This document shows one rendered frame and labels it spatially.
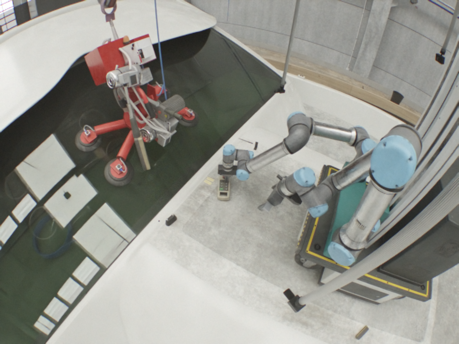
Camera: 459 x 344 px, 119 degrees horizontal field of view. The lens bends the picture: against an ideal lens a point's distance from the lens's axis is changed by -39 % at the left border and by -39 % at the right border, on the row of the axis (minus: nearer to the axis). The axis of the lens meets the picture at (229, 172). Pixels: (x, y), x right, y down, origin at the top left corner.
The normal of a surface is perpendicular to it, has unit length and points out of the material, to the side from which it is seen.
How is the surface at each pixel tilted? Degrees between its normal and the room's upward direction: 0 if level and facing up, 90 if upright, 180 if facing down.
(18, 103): 21
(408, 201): 90
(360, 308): 0
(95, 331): 55
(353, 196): 0
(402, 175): 83
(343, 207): 0
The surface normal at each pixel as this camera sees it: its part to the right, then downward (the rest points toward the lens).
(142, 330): -0.33, -0.04
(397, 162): -0.78, 0.33
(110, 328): 0.70, 0.02
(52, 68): 0.33, -0.44
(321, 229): 0.06, -0.66
